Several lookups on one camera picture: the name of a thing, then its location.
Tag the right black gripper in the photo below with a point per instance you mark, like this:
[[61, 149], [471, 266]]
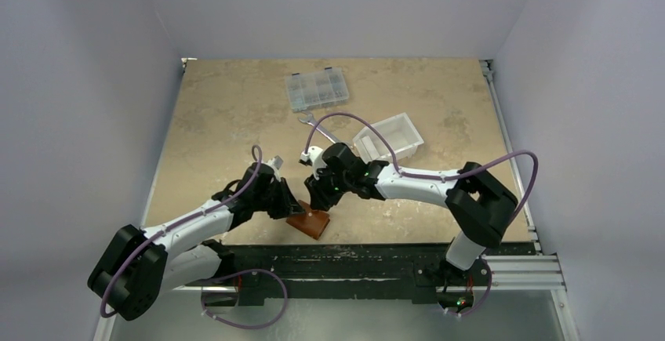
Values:
[[317, 194]]

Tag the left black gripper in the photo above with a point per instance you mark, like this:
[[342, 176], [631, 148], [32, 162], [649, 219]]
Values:
[[288, 205]]

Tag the brown leather card holder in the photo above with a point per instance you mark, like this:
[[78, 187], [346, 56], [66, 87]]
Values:
[[310, 222]]

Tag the white plastic bin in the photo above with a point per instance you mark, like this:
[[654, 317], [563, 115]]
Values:
[[400, 133]]

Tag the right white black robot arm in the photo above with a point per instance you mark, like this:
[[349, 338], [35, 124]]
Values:
[[480, 204]]

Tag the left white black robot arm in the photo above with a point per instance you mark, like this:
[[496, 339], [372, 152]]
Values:
[[136, 265]]

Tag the white card in bin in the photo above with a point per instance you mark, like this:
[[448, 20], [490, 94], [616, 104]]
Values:
[[368, 148]]

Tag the silver open-end wrench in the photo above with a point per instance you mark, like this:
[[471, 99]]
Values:
[[308, 118]]

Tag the clear plastic screw organizer box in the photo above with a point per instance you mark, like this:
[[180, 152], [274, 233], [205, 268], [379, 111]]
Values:
[[320, 89]]

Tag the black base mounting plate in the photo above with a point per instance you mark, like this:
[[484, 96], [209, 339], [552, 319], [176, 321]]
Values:
[[416, 272]]

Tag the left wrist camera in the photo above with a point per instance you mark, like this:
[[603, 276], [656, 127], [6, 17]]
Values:
[[276, 162]]

